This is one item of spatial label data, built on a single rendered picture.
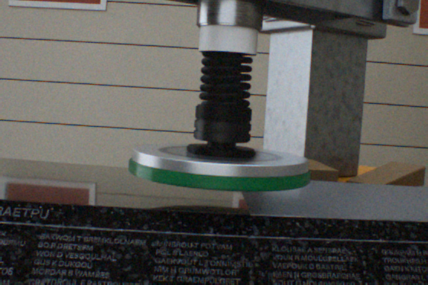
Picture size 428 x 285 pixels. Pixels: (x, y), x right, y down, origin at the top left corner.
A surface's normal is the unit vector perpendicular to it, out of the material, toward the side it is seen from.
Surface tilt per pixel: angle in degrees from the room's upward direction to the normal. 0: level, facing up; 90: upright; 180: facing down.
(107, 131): 90
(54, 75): 90
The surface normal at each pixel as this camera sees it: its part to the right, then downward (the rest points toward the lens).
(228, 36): -0.04, 0.05
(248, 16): 0.52, 0.08
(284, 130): -0.88, -0.04
